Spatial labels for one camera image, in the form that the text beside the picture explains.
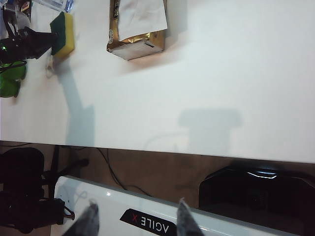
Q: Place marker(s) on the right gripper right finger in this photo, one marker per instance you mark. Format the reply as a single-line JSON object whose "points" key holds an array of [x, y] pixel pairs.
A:
{"points": [[187, 221]]}

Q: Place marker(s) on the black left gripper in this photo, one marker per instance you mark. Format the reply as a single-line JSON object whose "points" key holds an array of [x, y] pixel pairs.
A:
{"points": [[21, 43]]}

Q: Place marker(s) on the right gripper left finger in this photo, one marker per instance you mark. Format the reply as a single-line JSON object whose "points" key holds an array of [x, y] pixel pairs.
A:
{"points": [[86, 221]]}

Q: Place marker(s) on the yellow sponge green scouring top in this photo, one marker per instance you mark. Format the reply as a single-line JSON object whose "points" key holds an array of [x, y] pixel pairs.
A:
{"points": [[65, 37]]}

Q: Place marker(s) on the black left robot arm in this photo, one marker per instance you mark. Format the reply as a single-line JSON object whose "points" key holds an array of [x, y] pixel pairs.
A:
{"points": [[6, 49]]}

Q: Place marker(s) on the white AgileX robot base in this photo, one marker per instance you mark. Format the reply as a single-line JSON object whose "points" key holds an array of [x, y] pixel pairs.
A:
{"points": [[110, 204]]}

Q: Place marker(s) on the clear water bottle purple label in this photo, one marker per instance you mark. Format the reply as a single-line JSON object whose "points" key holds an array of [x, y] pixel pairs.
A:
{"points": [[54, 4]]}

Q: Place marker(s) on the bright green plastic object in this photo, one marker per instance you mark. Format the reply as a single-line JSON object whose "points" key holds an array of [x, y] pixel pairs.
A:
{"points": [[11, 81]]}

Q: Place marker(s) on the black glossy housing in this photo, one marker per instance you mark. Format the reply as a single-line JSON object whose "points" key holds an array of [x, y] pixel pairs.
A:
{"points": [[258, 191]]}

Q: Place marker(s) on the black office chair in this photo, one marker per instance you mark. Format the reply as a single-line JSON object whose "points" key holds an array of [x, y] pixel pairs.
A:
{"points": [[22, 167]]}

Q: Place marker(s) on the white tissue sheet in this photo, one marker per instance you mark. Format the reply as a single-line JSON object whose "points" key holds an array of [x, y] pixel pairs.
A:
{"points": [[140, 17]]}

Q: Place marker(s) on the black robot arm base mount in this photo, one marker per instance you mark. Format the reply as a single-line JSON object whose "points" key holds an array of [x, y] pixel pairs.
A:
{"points": [[29, 211]]}

